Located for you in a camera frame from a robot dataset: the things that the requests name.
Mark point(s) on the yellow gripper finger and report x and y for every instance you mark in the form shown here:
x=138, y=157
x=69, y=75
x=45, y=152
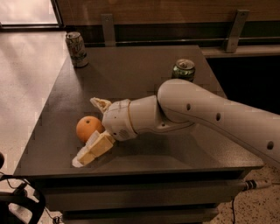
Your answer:
x=97, y=145
x=101, y=104

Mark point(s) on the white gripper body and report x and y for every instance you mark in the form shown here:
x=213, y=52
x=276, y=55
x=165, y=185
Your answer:
x=117, y=121

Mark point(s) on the orange fruit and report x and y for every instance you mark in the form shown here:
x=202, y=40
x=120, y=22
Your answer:
x=86, y=126

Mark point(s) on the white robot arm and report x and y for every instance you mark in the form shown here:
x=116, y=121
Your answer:
x=178, y=105

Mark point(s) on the white 7up can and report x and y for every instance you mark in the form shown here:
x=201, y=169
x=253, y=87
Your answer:
x=76, y=48

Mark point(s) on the green soda can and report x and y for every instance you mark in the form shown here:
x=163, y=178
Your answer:
x=183, y=69

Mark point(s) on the grey drawer cabinet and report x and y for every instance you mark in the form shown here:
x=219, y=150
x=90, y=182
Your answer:
x=152, y=175

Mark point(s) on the left metal wall bracket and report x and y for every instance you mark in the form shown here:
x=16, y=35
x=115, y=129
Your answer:
x=108, y=29

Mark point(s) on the metal wall bracket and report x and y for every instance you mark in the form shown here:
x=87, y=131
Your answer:
x=108, y=29
x=232, y=40

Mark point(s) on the right metal wall bracket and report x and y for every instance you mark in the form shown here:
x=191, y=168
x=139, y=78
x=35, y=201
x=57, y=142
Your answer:
x=232, y=40

